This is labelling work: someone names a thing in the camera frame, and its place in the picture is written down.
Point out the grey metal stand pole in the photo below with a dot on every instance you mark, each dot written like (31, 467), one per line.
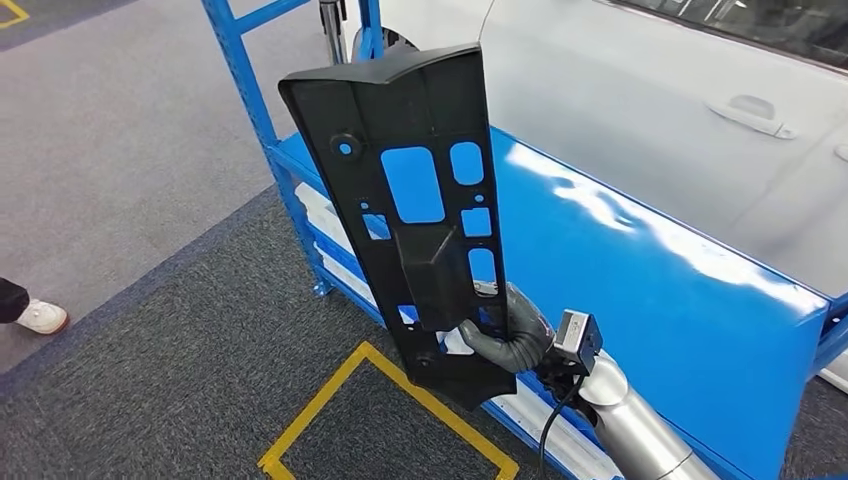
(333, 33)

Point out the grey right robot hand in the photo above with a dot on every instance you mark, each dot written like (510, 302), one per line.
(530, 338)

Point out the black plastic panel part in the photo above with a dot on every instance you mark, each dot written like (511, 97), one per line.
(331, 112)

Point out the white car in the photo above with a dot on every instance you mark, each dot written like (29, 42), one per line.
(596, 79)

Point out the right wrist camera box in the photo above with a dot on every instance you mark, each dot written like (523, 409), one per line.
(575, 334)

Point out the blue metal shelf rack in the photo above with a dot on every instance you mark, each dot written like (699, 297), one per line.
(596, 278)

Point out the blue plastic bin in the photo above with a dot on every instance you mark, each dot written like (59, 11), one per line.
(334, 248)

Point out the person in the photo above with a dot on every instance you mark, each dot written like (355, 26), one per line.
(43, 316)

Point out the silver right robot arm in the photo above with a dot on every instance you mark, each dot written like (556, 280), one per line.
(636, 430)

